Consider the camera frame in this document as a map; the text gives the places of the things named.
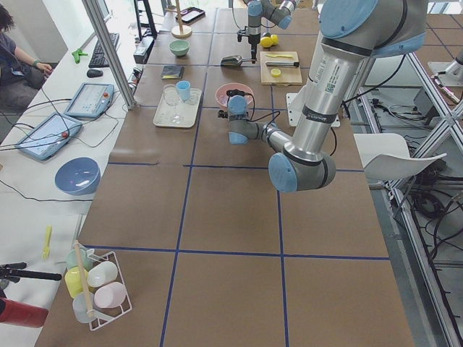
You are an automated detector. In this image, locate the pink bowl of ice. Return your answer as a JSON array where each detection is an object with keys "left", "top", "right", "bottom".
[{"left": 215, "top": 82, "right": 254, "bottom": 110}]

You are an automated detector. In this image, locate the pink cup in rack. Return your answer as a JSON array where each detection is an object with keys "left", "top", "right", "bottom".
[{"left": 94, "top": 282, "right": 127, "bottom": 309}]

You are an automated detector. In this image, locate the steel ice scoop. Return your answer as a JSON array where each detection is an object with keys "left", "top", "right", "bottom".
[{"left": 220, "top": 55, "right": 257, "bottom": 67}]

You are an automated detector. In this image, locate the near teach pendant tablet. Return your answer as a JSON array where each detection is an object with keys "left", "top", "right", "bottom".
[{"left": 14, "top": 112, "right": 82, "bottom": 160}]

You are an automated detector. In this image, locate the aluminium frame post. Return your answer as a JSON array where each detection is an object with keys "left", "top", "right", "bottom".
[{"left": 82, "top": 0, "right": 136, "bottom": 110}]

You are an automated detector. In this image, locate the black computer mouse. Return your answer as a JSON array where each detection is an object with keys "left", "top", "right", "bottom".
[{"left": 86, "top": 69, "right": 103, "bottom": 78}]

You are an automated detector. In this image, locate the seated person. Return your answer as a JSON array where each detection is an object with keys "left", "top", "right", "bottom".
[{"left": 1, "top": 5, "right": 53, "bottom": 111}]

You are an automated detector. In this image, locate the blue cup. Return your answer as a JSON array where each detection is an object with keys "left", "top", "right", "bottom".
[{"left": 176, "top": 80, "right": 191, "bottom": 102}]

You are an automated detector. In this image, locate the red bottle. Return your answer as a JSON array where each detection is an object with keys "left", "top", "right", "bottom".
[{"left": 1, "top": 298, "right": 48, "bottom": 328}]

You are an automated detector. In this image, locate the wooden cutting board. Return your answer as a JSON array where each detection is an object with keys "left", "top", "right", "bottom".
[{"left": 260, "top": 51, "right": 302, "bottom": 85}]

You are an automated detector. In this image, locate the cream bear tray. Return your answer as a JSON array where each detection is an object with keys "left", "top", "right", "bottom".
[{"left": 153, "top": 88, "right": 203, "bottom": 128}]

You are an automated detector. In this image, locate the yellow cup in rack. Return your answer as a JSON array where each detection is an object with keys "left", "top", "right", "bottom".
[{"left": 64, "top": 266, "right": 83, "bottom": 299}]

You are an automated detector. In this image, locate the teach pendant tablet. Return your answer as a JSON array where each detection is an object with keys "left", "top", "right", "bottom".
[
  {"left": 14, "top": 112, "right": 82, "bottom": 160},
  {"left": 64, "top": 83, "right": 115, "bottom": 119}
]

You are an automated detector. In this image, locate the yellow plastic fork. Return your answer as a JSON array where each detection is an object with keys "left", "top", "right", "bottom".
[{"left": 42, "top": 226, "right": 53, "bottom": 260}]

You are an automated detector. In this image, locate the white wire cup rack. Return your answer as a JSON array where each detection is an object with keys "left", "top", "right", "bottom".
[{"left": 64, "top": 242, "right": 132, "bottom": 331}]

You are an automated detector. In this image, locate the steel muddler black tip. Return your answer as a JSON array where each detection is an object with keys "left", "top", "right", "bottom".
[{"left": 265, "top": 61, "right": 300, "bottom": 68}]

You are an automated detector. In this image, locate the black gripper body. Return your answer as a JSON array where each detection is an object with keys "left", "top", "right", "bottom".
[{"left": 248, "top": 35, "right": 259, "bottom": 46}]

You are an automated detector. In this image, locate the lemon half slice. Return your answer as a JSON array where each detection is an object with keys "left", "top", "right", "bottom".
[{"left": 271, "top": 68, "right": 281, "bottom": 77}]

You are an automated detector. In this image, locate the green clamp tool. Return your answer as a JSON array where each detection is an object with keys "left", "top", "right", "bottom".
[{"left": 72, "top": 48, "right": 88, "bottom": 64}]

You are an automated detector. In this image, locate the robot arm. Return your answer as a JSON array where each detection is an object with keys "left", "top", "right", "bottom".
[
  {"left": 226, "top": 0, "right": 428, "bottom": 192},
  {"left": 237, "top": 0, "right": 299, "bottom": 64}
]

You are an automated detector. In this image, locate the wine glass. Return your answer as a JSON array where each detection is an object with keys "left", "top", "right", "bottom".
[{"left": 163, "top": 85, "right": 182, "bottom": 124}]

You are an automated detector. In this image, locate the far teach pendant tablet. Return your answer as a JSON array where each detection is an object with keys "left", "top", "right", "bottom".
[{"left": 64, "top": 83, "right": 115, "bottom": 119}]

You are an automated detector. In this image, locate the green bowl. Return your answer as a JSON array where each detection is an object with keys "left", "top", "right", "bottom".
[{"left": 169, "top": 40, "right": 190, "bottom": 57}]

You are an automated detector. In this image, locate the wooden stand round base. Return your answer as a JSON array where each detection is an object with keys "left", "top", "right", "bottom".
[{"left": 171, "top": 0, "right": 193, "bottom": 39}]

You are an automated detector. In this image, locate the white cup in rack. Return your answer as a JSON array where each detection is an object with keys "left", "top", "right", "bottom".
[{"left": 87, "top": 261, "right": 118, "bottom": 288}]

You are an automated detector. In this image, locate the blue bowl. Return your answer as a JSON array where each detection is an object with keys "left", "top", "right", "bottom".
[{"left": 54, "top": 157, "right": 101, "bottom": 196}]

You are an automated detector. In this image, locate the yellow plastic knife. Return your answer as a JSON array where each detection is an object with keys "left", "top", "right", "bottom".
[{"left": 266, "top": 53, "right": 294, "bottom": 59}]

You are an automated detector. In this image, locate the whole yellow lemon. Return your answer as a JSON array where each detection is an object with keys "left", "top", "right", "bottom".
[{"left": 260, "top": 36, "right": 274, "bottom": 48}]

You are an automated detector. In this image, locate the black keyboard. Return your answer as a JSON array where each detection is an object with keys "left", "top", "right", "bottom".
[{"left": 88, "top": 33, "right": 119, "bottom": 69}]

